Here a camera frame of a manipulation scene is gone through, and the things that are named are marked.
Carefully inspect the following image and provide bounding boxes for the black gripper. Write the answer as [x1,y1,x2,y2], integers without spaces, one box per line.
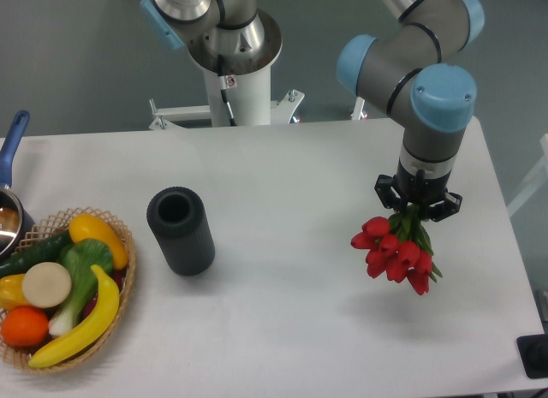
[374,159,462,222]

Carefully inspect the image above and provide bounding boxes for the red tulip bouquet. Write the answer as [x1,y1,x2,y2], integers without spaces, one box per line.
[350,204,443,295]

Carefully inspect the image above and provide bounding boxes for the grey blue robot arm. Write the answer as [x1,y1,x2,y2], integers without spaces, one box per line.
[140,0,485,222]

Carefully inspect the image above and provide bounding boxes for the dark grey ribbed vase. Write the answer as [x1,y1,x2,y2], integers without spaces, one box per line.
[146,187,215,276]

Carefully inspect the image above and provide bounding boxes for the black device at edge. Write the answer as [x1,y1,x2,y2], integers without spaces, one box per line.
[516,334,547,379]

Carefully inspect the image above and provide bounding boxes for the yellow banana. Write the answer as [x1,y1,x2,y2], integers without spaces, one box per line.
[28,264,120,369]

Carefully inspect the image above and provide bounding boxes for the yellow squash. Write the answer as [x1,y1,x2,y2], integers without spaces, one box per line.
[68,213,128,270]

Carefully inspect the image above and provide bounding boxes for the green bok choy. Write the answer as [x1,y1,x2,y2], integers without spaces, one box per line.
[49,239,113,338]

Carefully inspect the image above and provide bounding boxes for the green cucumber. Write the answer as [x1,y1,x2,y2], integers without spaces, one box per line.
[1,229,73,278]

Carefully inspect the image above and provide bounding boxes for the beige round disc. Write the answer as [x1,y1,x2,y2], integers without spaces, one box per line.
[21,262,72,308]

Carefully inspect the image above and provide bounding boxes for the orange fruit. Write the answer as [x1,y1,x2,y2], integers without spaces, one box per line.
[1,306,49,348]

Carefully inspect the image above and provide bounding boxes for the yellow bell pepper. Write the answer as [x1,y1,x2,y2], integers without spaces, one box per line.
[0,274,30,311]

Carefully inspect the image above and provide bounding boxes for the woven wicker basket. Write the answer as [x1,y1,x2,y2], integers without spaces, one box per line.
[1,207,136,374]

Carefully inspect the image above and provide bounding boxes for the white frame at right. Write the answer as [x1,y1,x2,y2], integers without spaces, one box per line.
[507,134,547,217]

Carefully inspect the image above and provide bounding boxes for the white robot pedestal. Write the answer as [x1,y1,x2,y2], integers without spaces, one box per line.
[149,66,305,130]

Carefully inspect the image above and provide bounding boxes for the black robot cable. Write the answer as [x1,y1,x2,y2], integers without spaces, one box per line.
[216,54,237,127]

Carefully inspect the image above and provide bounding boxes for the blue handled saucepan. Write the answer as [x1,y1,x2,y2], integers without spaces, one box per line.
[1,110,34,262]

